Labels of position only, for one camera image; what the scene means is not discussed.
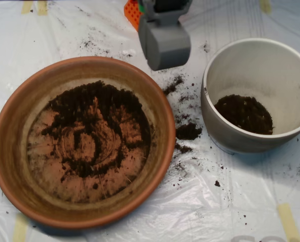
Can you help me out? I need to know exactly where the white ceramic pot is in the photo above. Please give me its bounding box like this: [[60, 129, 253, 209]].
[[200, 37, 300, 155]]

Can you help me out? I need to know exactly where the large spilled soil clump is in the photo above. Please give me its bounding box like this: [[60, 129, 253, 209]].
[[175, 123, 203, 141]]

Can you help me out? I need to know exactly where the elongated spilled soil clump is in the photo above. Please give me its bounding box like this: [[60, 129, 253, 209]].
[[164, 75, 185, 95]]

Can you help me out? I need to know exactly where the dark soil heap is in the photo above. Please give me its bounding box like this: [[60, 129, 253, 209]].
[[214, 94, 273, 136]]

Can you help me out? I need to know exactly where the beige masking tape strip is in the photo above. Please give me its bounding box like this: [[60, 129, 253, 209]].
[[277, 203, 300, 242], [21, 1, 32, 15], [37, 1, 49, 16], [260, 0, 272, 14], [13, 214, 29, 242]]

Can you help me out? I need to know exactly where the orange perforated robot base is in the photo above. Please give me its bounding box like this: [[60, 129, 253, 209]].
[[124, 0, 143, 32]]

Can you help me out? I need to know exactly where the clear plastic cover sheet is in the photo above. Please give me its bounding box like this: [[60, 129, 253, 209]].
[[0, 0, 300, 242]]

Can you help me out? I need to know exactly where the flat spilled soil clump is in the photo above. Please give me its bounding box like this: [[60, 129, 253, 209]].
[[175, 142, 194, 154]]

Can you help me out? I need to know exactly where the dark soil pile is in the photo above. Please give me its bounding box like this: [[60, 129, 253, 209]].
[[40, 80, 151, 184]]

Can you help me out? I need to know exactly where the terracotta clay bowl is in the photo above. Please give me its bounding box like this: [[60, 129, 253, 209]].
[[0, 55, 176, 230]]

